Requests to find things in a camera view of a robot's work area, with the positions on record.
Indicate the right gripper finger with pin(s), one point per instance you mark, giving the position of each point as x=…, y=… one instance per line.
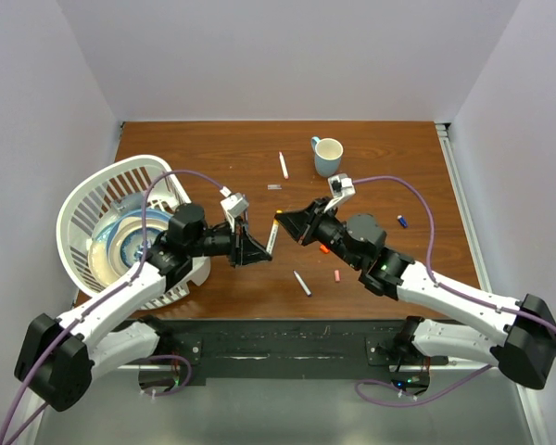
x=307, y=215
x=301, y=233

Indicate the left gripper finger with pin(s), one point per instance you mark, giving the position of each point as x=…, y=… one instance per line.
x=244, y=241
x=242, y=258

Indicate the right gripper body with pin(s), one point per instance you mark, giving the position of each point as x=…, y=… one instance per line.
x=323, y=231

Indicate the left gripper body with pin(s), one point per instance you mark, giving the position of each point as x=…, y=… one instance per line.
x=219, y=240

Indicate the white yellow pen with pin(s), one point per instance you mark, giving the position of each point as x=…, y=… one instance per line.
x=272, y=236

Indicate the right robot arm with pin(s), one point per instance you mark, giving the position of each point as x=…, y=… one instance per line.
x=517, y=336

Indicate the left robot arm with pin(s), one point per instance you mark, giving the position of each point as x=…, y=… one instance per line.
x=60, y=357

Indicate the white purple-tip pen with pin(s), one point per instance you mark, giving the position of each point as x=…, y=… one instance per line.
x=303, y=284

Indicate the white pink-tip pen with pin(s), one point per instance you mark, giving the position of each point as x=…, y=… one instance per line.
x=284, y=169

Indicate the light blue mug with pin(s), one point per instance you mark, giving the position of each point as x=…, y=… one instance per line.
x=328, y=153

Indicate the grey object in basket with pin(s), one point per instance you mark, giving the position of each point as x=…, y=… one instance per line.
x=127, y=204

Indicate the stacked plates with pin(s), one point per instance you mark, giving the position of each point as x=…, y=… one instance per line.
x=116, y=248

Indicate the white laundry basket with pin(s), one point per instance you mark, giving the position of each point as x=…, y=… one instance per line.
x=87, y=210

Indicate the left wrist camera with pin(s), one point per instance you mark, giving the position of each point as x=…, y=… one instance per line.
x=233, y=205

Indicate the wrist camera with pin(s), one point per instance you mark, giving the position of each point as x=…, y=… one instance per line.
x=233, y=205
x=342, y=189

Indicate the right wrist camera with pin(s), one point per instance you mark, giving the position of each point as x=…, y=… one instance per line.
x=342, y=189

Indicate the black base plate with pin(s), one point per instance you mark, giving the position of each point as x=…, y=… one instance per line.
x=285, y=349

